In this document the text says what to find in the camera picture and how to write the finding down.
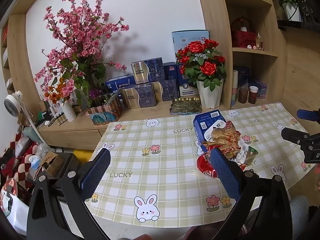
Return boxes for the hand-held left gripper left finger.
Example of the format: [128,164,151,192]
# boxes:
[26,148,111,240]

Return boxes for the small cardboard box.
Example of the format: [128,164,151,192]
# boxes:
[40,152,65,176]

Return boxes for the scalloped gold tin lid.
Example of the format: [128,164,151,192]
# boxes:
[170,97,203,115]

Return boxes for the light blue fluffy rug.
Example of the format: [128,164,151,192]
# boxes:
[287,195,310,230]

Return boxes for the orange flower bunch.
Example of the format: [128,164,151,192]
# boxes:
[44,79,75,103]

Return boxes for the stack of pastel paper cups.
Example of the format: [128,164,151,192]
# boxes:
[231,70,239,106]

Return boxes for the wooden bookshelf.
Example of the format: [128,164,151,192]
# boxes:
[0,12,28,98]

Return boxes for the white desk fan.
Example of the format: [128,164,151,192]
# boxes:
[4,91,47,145]

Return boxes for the wooden shelf unit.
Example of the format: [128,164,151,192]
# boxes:
[195,0,288,110]

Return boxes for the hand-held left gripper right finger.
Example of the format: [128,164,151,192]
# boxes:
[206,147,293,240]

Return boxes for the tall light blue box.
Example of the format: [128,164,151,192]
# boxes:
[171,30,210,55]

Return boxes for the blue white labelled box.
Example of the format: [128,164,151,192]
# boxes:
[178,64,200,97]

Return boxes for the row of small brown bottles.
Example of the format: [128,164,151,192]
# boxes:
[49,105,84,126]

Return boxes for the gold blue gift box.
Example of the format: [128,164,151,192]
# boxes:
[131,57,166,85]
[152,79,179,102]
[119,83,157,109]

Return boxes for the red rose plant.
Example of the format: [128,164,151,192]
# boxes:
[175,39,225,92]

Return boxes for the small blue box red mark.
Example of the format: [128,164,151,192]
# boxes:
[163,62,178,82]

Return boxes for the scalloped painted tin box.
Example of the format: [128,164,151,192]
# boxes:
[86,93,123,126]

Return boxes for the red foil bowl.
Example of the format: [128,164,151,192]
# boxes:
[196,152,248,178]

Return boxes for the wooden low cabinet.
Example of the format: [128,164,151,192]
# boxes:
[39,97,273,150]

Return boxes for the red cup white rim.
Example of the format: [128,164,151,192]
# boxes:
[248,86,258,105]

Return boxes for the pink blossom bouquet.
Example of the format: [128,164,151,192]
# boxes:
[34,0,130,107]

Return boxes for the small purple blue box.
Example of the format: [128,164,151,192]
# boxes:
[257,81,267,99]

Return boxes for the blue cardboard box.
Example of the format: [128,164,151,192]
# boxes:
[193,109,227,153]

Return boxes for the white printed food packet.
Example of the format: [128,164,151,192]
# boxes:
[204,120,225,142]

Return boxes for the brown plastic cup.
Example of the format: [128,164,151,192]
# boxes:
[238,87,249,103]

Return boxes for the orange snack wrapper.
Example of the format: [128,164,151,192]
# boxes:
[202,121,242,160]

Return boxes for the red checked blanket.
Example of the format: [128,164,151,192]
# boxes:
[0,132,38,200]

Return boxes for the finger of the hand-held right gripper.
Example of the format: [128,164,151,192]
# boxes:
[281,127,313,146]
[297,109,320,121]

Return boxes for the red basket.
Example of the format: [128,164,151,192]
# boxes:
[230,17,257,48]

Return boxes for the blue flat carton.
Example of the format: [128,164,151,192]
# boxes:
[105,74,135,95]

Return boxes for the glass perfume bottle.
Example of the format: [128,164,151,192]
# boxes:
[255,32,264,50]

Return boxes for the checked bunny tablecloth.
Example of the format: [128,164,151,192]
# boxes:
[85,102,313,223]

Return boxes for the white ribbed vase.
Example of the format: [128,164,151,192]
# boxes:
[61,100,77,122]

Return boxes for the gold green snack wrapper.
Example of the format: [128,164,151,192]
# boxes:
[236,144,259,167]

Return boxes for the white faceted plant pot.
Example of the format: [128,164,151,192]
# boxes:
[196,79,224,109]

